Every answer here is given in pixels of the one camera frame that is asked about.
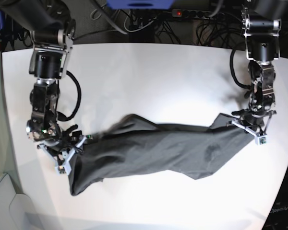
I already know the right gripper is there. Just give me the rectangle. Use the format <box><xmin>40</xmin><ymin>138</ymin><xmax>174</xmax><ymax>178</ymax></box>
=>
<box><xmin>44</xmin><ymin>139</ymin><xmax>70</xmax><ymax>156</ymax></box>

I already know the black power strip red switch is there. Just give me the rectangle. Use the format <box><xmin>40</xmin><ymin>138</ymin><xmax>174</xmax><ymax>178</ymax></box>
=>
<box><xmin>171</xmin><ymin>9</ymin><xmax>212</xmax><ymax>20</ymax></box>

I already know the blue box overhead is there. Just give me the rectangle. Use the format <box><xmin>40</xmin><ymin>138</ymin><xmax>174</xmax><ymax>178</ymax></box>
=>
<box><xmin>107</xmin><ymin>0</ymin><xmax>174</xmax><ymax>10</ymax></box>

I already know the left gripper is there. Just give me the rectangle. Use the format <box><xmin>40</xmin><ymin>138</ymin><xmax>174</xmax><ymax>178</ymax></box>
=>
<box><xmin>243</xmin><ymin>114</ymin><xmax>264</xmax><ymax>127</ymax></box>

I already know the grey bin at left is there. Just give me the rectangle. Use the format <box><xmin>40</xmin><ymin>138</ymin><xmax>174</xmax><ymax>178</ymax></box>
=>
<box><xmin>0</xmin><ymin>174</ymin><xmax>44</xmax><ymax>230</ymax></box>

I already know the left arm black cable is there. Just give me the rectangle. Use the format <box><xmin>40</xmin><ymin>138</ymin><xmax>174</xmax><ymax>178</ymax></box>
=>
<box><xmin>229</xmin><ymin>47</ymin><xmax>252</xmax><ymax>91</ymax></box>

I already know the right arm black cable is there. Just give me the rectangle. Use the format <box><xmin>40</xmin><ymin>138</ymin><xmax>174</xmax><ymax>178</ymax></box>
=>
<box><xmin>57</xmin><ymin>70</ymin><xmax>84</xmax><ymax>123</ymax></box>

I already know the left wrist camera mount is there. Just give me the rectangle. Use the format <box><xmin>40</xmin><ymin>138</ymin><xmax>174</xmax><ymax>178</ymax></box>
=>
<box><xmin>227</xmin><ymin>110</ymin><xmax>276</xmax><ymax>146</ymax></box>

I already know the white cable loop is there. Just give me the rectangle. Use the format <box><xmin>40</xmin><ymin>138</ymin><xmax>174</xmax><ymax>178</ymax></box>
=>
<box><xmin>123</xmin><ymin>14</ymin><xmax>156</xmax><ymax>33</ymax></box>

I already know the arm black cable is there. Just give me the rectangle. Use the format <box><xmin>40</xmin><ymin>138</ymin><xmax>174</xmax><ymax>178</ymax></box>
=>
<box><xmin>229</xmin><ymin>47</ymin><xmax>252</xmax><ymax>91</ymax></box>
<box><xmin>57</xmin><ymin>70</ymin><xmax>84</xmax><ymax>123</ymax></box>

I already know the dark grey t-shirt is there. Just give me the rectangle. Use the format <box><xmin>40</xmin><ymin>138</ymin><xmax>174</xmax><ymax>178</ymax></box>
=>
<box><xmin>69</xmin><ymin>114</ymin><xmax>253</xmax><ymax>196</ymax></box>

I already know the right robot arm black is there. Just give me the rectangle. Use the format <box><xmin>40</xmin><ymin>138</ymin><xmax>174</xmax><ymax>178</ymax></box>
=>
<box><xmin>0</xmin><ymin>0</ymin><xmax>75</xmax><ymax>157</ymax></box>

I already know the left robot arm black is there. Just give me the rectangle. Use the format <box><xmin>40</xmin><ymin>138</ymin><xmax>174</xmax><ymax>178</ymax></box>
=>
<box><xmin>241</xmin><ymin>0</ymin><xmax>288</xmax><ymax>126</ymax></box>

